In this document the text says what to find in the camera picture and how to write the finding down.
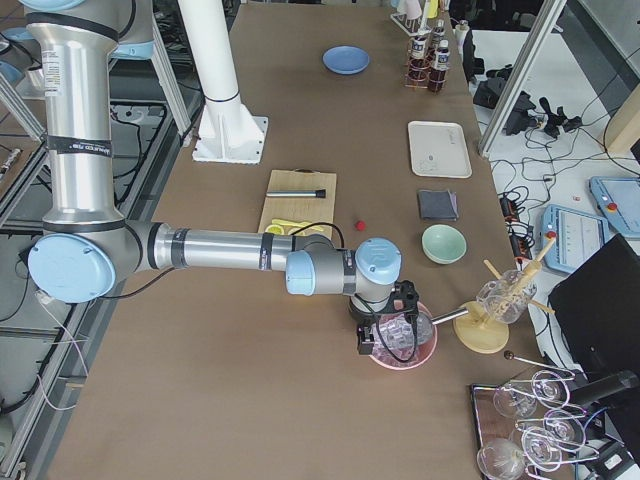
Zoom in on dark syrup bottle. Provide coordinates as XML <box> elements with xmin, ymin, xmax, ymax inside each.
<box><xmin>428</xmin><ymin>40</ymin><xmax>450</xmax><ymax>92</ymax></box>
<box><xmin>430</xmin><ymin>19</ymin><xmax>445</xmax><ymax>49</ymax></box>
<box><xmin>406</xmin><ymin>30</ymin><xmax>430</xmax><ymax>87</ymax></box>

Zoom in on wine glass front left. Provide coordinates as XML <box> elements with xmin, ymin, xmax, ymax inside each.
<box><xmin>476</xmin><ymin>438</ymin><xmax>525</xmax><ymax>480</ymax></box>

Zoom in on wine glass upper right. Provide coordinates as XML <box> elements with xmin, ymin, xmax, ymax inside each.
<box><xmin>531</xmin><ymin>370</ymin><xmax>570</xmax><ymax>409</ymax></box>

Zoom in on wine glass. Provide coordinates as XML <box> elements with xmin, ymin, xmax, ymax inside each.
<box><xmin>531</xmin><ymin>370</ymin><xmax>570</xmax><ymax>409</ymax></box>
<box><xmin>493</xmin><ymin>385</ymin><xmax>537</xmax><ymax>419</ymax></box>
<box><xmin>476</xmin><ymin>438</ymin><xmax>525</xmax><ymax>480</ymax></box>
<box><xmin>543</xmin><ymin>409</ymin><xmax>586</xmax><ymax>451</ymax></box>

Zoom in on wine glass upper left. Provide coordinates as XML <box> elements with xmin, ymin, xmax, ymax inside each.
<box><xmin>493</xmin><ymin>385</ymin><xmax>537</xmax><ymax>419</ymax></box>

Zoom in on folded grey cloth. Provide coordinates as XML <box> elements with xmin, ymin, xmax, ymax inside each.
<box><xmin>418</xmin><ymin>189</ymin><xmax>459</xmax><ymax>221</ymax></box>

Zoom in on wooden cutting board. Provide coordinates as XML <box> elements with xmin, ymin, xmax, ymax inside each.
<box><xmin>258</xmin><ymin>170</ymin><xmax>337</xmax><ymax>233</ymax></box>

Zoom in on clear glass mug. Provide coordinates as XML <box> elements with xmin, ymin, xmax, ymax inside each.
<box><xmin>476</xmin><ymin>270</ymin><xmax>537</xmax><ymax>324</ymax></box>

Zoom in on aluminium frame post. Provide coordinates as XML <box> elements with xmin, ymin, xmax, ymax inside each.
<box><xmin>478</xmin><ymin>0</ymin><xmax>567</xmax><ymax>159</ymax></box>

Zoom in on dark syrup bottle front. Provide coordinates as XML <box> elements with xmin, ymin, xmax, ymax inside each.
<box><xmin>428</xmin><ymin>40</ymin><xmax>450</xmax><ymax>92</ymax></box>

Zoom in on dark syrup bottle rear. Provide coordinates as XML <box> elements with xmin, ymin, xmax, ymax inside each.
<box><xmin>430</xmin><ymin>19</ymin><xmax>445</xmax><ymax>49</ymax></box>

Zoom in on wire glass rack tray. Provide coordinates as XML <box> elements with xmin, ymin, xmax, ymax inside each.
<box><xmin>471</xmin><ymin>370</ymin><xmax>599</xmax><ymax>479</ymax></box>

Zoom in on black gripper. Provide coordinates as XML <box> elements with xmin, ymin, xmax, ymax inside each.
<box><xmin>349</xmin><ymin>280</ymin><xmax>418</xmax><ymax>354</ymax></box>

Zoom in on mint green bowl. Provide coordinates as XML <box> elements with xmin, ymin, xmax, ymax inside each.
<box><xmin>421</xmin><ymin>224</ymin><xmax>467</xmax><ymax>265</ymax></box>

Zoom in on blue teach pendant near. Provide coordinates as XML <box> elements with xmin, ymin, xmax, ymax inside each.
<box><xmin>541</xmin><ymin>204</ymin><xmax>610</xmax><ymax>273</ymax></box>

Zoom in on black monitor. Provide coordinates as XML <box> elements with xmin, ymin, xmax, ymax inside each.
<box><xmin>547</xmin><ymin>232</ymin><xmax>640</xmax><ymax>386</ymax></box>

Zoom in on wooden mug tree stand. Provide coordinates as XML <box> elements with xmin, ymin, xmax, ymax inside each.
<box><xmin>453</xmin><ymin>237</ymin><xmax>556</xmax><ymax>354</ymax></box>

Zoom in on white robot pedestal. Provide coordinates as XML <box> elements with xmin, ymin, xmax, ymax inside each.
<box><xmin>179</xmin><ymin>0</ymin><xmax>268</xmax><ymax>165</ymax></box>

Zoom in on pink bowl with ice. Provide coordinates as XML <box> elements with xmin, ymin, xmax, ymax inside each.
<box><xmin>370</xmin><ymin>302</ymin><xmax>437</xmax><ymax>370</ymax></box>

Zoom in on wine glass middle right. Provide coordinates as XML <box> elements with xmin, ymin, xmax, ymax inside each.
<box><xmin>543</xmin><ymin>409</ymin><xmax>586</xmax><ymax>451</ymax></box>

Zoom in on black orange power strip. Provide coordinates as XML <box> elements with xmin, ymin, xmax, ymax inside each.
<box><xmin>499</xmin><ymin>193</ymin><xmax>535</xmax><ymax>261</ymax></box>

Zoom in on yellow plastic knife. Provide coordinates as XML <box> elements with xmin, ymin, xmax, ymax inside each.
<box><xmin>272</xmin><ymin>218</ymin><xmax>323</xmax><ymax>231</ymax></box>

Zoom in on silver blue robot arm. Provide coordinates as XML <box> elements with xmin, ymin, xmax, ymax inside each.
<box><xmin>25</xmin><ymin>1</ymin><xmax>419</xmax><ymax>355</ymax></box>

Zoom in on cream plastic tray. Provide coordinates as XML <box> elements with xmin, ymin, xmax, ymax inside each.
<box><xmin>408</xmin><ymin>120</ymin><xmax>472</xmax><ymax>179</ymax></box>

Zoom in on lemon half left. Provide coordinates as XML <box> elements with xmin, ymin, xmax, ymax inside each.
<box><xmin>265</xmin><ymin>224</ymin><xmax>284</xmax><ymax>235</ymax></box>

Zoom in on dark syrup bottle left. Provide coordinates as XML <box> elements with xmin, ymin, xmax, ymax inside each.
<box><xmin>406</xmin><ymin>30</ymin><xmax>430</xmax><ymax>87</ymax></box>

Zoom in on silver black knife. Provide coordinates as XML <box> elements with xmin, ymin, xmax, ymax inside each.
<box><xmin>265</xmin><ymin>189</ymin><xmax>327</xmax><ymax>198</ymax></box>

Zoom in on blue plate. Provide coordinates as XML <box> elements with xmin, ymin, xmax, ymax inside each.
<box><xmin>322</xmin><ymin>45</ymin><xmax>370</xmax><ymax>76</ymax></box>

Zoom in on copper bottle rack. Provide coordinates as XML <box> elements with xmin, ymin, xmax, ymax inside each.
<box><xmin>404</xmin><ymin>32</ymin><xmax>450</xmax><ymax>93</ymax></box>

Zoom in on blue teach pendant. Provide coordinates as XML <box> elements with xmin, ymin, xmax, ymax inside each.
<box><xmin>589</xmin><ymin>176</ymin><xmax>640</xmax><ymax>239</ymax></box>
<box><xmin>541</xmin><ymin>204</ymin><xmax>610</xmax><ymax>273</ymax></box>

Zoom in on metal ice scoop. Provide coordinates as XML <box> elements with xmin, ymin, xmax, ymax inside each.
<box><xmin>418</xmin><ymin>307</ymin><xmax>469</xmax><ymax>330</ymax></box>

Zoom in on blue teach pendant far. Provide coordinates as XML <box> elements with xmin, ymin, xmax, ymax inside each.
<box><xmin>589</xmin><ymin>176</ymin><xmax>640</xmax><ymax>239</ymax></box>

